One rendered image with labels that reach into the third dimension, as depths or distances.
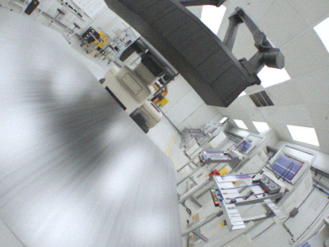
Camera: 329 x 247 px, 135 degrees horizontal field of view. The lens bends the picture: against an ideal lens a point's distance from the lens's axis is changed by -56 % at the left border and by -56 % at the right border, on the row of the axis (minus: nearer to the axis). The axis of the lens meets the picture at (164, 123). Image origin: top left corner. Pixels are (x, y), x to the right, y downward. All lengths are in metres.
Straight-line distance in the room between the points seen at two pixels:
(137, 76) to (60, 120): 0.61
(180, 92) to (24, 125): 9.98
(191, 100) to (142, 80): 9.27
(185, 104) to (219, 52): 9.62
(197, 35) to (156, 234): 0.40
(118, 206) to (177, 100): 9.86
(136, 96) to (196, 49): 0.49
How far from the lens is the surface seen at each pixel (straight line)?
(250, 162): 3.05
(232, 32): 0.85
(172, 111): 9.96
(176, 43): 0.36
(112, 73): 1.10
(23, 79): 0.25
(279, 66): 0.50
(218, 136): 6.05
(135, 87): 0.77
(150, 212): 0.23
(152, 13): 0.41
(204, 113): 10.04
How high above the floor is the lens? 0.92
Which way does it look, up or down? 7 degrees down
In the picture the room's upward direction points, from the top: 48 degrees clockwise
